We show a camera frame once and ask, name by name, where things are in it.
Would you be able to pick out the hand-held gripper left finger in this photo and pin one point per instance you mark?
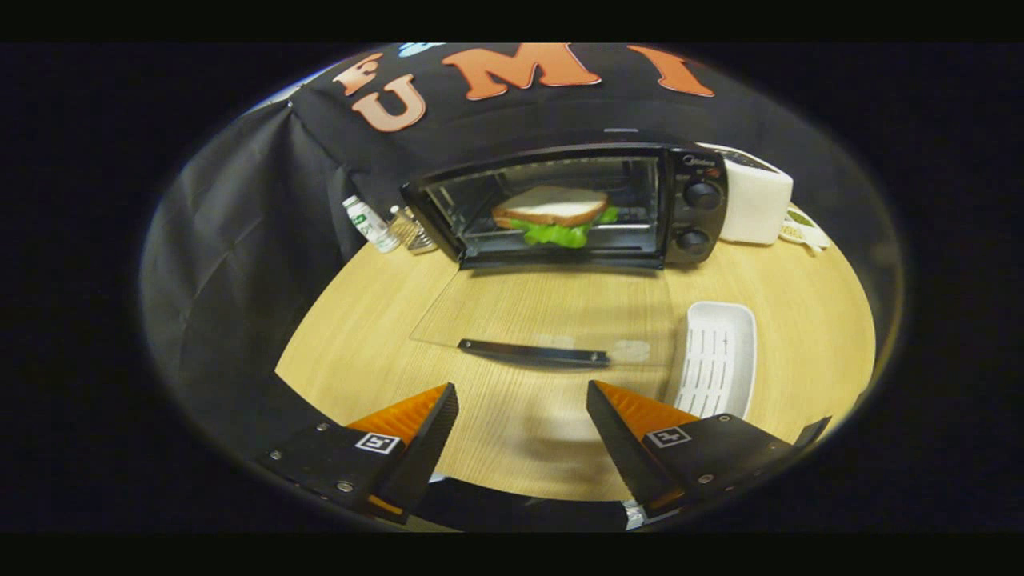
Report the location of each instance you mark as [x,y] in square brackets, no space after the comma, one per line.
[424,448]

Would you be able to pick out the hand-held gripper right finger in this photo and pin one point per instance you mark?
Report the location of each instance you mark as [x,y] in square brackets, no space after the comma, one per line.
[624,448]

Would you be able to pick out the black toaster oven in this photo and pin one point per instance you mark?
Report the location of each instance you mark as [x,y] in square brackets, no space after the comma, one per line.
[696,216]

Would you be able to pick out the toast sandwich with lettuce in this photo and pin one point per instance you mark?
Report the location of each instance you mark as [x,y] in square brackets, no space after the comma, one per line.
[552,206]

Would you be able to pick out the white toaster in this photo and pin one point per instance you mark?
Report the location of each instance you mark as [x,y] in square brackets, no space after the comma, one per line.
[756,208]

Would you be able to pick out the white slotted tray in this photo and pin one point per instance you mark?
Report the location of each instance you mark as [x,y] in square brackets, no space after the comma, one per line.
[716,356]

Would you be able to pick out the small clear glass jar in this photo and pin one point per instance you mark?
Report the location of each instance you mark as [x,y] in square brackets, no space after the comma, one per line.
[412,232]

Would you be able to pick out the white bottle with green label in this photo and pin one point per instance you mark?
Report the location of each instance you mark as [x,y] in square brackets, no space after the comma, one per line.
[370,226]

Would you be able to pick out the white divided dish of beans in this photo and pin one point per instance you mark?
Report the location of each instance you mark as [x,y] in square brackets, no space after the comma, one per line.
[802,230]

